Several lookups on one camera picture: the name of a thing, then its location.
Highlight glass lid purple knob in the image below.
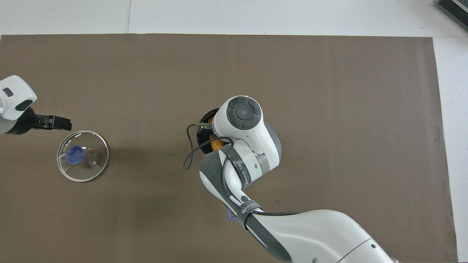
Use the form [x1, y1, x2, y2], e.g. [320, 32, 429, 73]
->
[57, 130, 109, 182]

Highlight dark ribbed device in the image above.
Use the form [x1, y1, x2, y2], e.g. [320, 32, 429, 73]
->
[434, 0, 468, 31]

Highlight yellow toy corn cob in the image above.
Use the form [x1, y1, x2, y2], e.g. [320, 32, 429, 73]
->
[208, 117, 226, 151]

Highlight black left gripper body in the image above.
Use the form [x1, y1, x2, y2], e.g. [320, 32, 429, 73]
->
[5, 108, 39, 135]

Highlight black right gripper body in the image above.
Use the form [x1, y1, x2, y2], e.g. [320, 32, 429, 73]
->
[197, 129, 217, 147]

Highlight brown table mat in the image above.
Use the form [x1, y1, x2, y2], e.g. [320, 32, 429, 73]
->
[0, 34, 458, 263]

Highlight black pot purple handle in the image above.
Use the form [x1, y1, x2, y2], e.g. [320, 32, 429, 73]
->
[197, 107, 237, 222]

